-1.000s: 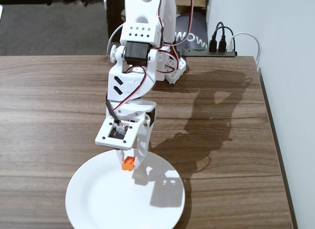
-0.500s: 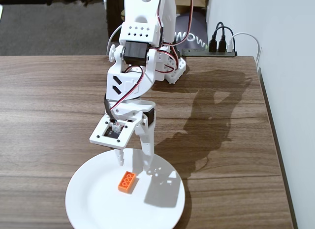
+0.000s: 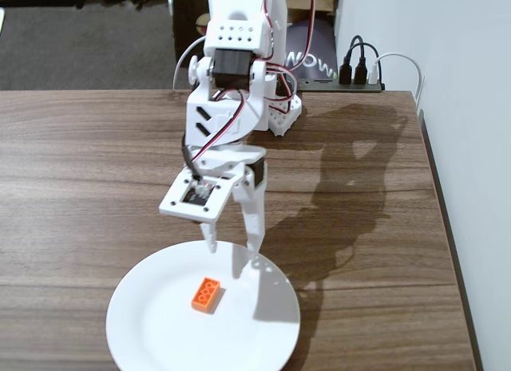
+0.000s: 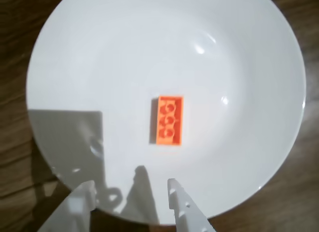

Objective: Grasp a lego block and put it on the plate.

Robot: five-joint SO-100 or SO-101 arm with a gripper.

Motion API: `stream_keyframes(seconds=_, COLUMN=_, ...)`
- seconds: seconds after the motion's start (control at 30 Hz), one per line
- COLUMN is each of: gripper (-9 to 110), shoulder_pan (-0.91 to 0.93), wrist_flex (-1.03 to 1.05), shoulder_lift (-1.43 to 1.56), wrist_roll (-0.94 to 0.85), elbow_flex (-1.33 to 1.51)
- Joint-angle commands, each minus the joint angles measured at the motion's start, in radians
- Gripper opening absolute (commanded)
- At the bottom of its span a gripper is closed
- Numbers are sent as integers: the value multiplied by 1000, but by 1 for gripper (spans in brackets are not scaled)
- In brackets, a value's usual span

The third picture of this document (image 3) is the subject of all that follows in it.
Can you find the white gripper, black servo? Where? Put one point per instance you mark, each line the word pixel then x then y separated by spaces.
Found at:
pixel 248 184

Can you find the orange lego block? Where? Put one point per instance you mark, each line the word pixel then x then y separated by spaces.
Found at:
pixel 205 293

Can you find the white round plate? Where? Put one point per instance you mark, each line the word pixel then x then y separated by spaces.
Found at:
pixel 159 331

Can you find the black usb hub strip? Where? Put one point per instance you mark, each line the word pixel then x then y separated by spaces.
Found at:
pixel 319 85

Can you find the round yellow red sticker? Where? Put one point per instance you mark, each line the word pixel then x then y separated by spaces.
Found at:
pixel 201 24

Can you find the dark poster with white letters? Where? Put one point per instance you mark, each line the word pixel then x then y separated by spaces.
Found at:
pixel 319 40

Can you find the dark cabinet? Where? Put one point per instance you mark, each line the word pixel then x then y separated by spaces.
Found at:
pixel 187 12

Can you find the brown cardboard box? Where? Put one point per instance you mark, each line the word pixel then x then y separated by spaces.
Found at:
pixel 323 0

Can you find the wrist camera on white mount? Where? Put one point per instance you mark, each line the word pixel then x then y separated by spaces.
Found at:
pixel 175 203

